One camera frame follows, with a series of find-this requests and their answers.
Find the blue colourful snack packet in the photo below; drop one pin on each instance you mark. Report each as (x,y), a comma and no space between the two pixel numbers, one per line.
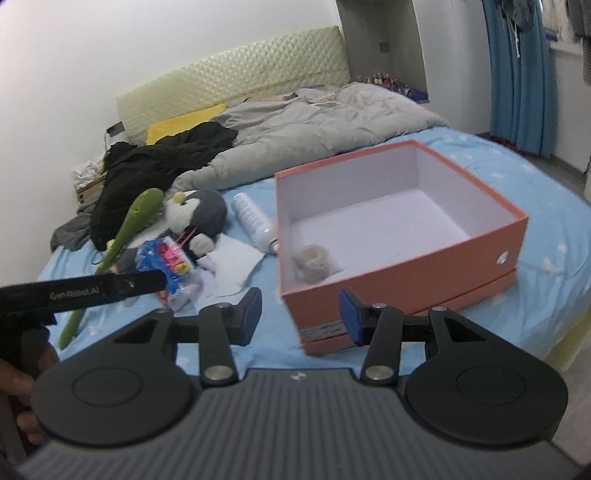
(159,258)

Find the row of small bottles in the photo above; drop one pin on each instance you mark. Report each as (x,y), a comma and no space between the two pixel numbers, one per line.
(392,83)

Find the quilted cream headboard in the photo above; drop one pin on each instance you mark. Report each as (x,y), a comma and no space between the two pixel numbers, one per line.
(231,69)

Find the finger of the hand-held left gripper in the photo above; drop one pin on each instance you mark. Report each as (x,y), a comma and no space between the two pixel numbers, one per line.
(143,282)

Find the white tissue cloth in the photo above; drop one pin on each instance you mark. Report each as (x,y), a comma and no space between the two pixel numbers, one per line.
(233,261)

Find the dark grey garment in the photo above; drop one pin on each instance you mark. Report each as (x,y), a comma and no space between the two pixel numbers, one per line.
(71,228)

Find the white spray can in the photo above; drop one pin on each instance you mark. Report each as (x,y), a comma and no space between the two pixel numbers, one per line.
(251,219)

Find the black clothes pile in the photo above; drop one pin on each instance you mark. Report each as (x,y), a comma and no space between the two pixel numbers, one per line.
(152,166)

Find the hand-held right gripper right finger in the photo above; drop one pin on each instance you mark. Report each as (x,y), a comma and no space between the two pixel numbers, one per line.
(349,318)

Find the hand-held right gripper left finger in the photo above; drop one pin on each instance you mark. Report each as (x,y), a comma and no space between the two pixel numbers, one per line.
(251,316)

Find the person's left hand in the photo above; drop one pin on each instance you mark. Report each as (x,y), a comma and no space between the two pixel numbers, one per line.
(16,385)

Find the hanging clothes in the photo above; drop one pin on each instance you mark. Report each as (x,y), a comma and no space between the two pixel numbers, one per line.
(521,14)

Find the wooden bedside table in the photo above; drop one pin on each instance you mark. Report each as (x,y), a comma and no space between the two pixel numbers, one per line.
(87,189)

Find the blue curtain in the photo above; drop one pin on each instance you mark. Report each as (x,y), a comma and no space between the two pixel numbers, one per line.
(517,83)

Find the grey duvet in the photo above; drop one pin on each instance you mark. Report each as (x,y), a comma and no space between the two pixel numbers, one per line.
(323,120)

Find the yellow pillow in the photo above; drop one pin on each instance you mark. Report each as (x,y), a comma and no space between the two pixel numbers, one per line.
(184,122)

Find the blue starred bed sheet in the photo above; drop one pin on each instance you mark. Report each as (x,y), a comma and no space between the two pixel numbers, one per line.
(545,198)

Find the grey penguin plush toy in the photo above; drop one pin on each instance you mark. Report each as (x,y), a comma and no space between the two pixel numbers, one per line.
(203,210)

